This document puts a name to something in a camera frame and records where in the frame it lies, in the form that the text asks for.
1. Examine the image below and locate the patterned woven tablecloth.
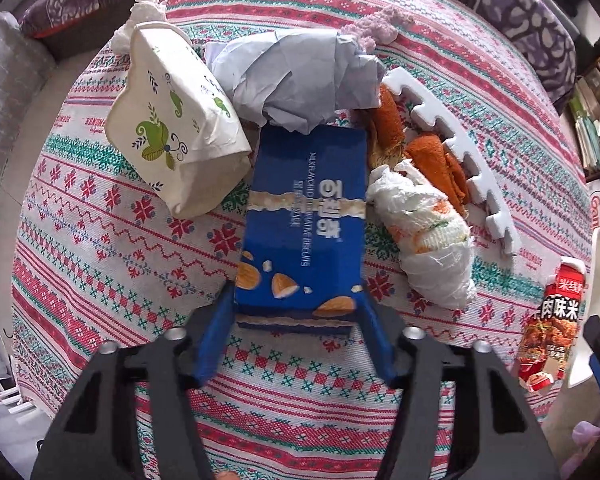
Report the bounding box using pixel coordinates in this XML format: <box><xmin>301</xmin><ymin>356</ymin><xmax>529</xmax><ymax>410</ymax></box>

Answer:
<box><xmin>11</xmin><ymin>0</ymin><xmax>598</xmax><ymax>480</ymax></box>

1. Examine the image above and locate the pink fluffy slipper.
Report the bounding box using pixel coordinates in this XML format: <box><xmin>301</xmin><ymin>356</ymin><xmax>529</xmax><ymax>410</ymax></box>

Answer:
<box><xmin>572</xmin><ymin>420</ymin><xmax>600</xmax><ymax>448</ymax></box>

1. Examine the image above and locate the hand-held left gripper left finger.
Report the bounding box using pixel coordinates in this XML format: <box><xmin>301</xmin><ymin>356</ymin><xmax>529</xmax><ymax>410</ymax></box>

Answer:
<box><xmin>30</xmin><ymin>282</ymin><xmax>246</xmax><ymax>480</ymax></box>

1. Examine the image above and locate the purple knitted cloth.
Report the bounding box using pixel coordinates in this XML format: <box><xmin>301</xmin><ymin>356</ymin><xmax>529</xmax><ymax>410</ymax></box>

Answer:
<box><xmin>340</xmin><ymin>4</ymin><xmax>416</xmax><ymax>53</ymax></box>

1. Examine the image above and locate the crumpled grey paper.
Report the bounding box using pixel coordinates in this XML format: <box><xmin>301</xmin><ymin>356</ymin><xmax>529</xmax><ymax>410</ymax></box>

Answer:
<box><xmin>202</xmin><ymin>27</ymin><xmax>387</xmax><ymax>133</ymax></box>

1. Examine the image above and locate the purple patterned cushion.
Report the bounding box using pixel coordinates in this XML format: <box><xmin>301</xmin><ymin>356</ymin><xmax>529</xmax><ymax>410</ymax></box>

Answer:
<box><xmin>20</xmin><ymin>0</ymin><xmax>131</xmax><ymax>38</ymax></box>

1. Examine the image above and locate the purple patterned blanket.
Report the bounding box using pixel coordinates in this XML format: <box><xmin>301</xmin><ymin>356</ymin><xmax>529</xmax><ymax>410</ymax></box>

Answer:
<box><xmin>420</xmin><ymin>0</ymin><xmax>578</xmax><ymax>106</ymax></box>

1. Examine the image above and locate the blue biscuit box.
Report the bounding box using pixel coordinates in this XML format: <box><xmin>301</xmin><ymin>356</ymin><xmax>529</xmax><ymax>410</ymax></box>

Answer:
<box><xmin>234</xmin><ymin>124</ymin><xmax>370</xmax><ymax>346</ymax></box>

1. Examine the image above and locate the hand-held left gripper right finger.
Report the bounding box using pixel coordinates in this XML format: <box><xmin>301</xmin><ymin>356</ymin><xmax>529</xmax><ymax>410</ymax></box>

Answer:
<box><xmin>357</xmin><ymin>290</ymin><xmax>563</xmax><ymax>480</ymax></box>

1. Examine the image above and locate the red snack packet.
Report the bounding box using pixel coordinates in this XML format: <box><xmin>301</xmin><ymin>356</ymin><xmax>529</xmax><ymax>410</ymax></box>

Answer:
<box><xmin>517</xmin><ymin>256</ymin><xmax>588</xmax><ymax>393</ymax></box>

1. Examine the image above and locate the white foam puzzle strip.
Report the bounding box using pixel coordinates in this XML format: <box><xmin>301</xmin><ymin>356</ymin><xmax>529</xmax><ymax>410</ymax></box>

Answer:
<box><xmin>382</xmin><ymin>67</ymin><xmax>523</xmax><ymax>258</ymax></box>

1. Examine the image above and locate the grey striped pillow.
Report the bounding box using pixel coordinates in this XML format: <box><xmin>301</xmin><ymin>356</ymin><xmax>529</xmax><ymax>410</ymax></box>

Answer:
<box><xmin>0</xmin><ymin>10</ymin><xmax>56</xmax><ymax>201</ymax></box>

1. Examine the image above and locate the white crumpled plastic bag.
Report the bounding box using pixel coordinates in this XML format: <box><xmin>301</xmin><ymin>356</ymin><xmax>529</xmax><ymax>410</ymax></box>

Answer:
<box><xmin>367</xmin><ymin>159</ymin><xmax>478</xmax><ymax>310</ymax></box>

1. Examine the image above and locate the white crumpled tissue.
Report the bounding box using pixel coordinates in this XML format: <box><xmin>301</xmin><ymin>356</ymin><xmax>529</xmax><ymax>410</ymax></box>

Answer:
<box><xmin>111</xmin><ymin>0</ymin><xmax>168</xmax><ymax>53</ymax></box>

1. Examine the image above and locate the bookshelf with books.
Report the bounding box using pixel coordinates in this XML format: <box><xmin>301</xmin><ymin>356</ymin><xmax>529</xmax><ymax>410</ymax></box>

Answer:
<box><xmin>560</xmin><ymin>35</ymin><xmax>600</xmax><ymax>181</ymax></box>

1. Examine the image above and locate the cream paper bag green print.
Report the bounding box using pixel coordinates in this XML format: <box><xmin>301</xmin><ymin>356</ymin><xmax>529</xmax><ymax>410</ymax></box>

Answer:
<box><xmin>105</xmin><ymin>21</ymin><xmax>253</xmax><ymax>220</ymax></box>

